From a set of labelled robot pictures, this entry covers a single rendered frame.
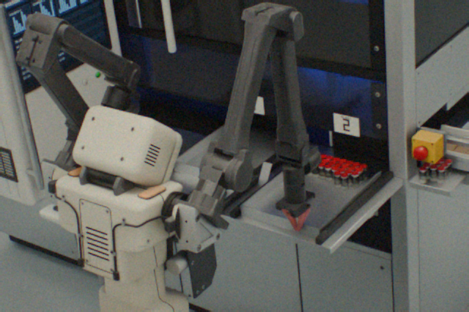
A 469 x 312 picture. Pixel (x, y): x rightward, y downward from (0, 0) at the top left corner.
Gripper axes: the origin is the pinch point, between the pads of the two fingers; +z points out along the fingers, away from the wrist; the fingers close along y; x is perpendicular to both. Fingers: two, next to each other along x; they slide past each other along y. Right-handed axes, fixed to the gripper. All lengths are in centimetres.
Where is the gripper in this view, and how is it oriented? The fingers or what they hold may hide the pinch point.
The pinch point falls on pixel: (297, 228)
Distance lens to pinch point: 269.9
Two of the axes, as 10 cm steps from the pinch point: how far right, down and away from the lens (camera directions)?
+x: -8.0, -2.1, 5.6
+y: 5.9, -4.2, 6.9
